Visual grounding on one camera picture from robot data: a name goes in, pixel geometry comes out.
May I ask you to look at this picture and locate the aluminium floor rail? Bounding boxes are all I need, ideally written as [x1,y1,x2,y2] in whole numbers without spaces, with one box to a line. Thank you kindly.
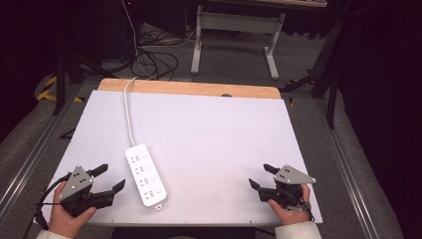
[0,84,84,217]
[313,98,382,239]

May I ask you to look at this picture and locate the black metal stand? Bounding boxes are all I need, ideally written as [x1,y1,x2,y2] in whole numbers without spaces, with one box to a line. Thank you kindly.
[279,18,344,129]

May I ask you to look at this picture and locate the white power strip cable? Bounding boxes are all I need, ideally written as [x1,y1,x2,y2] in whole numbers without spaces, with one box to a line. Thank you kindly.
[123,77,138,147]

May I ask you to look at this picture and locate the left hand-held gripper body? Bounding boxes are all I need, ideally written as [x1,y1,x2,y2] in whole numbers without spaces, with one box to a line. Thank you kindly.
[59,164,115,219]

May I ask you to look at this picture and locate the white power strip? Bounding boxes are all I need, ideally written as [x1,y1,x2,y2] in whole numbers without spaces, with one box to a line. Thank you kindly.
[124,142,168,208]

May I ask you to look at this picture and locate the person's right hand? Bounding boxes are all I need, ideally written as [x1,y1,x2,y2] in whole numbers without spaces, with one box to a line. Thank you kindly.
[267,183,314,226]

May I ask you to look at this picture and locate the grey metal desk frame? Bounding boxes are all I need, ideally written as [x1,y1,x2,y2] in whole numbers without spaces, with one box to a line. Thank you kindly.
[190,4,287,82]

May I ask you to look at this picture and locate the person's left hand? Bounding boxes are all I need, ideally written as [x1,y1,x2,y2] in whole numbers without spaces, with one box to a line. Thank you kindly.
[47,181,99,239]

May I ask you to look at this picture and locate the black tripod stand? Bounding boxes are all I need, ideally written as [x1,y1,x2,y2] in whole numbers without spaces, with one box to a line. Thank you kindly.
[52,46,115,117]

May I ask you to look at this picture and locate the yellow black floor tape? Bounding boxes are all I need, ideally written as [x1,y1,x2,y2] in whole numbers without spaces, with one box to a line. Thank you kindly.
[35,75,86,104]

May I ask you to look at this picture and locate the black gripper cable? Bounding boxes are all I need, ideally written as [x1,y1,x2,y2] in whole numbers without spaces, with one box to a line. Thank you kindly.
[22,172,72,239]

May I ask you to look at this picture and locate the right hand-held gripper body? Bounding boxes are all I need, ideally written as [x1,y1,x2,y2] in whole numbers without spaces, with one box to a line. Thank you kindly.
[258,164,317,211]

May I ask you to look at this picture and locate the black floor cables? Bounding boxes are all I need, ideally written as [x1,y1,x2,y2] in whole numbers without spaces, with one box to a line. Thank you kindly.
[130,29,197,82]

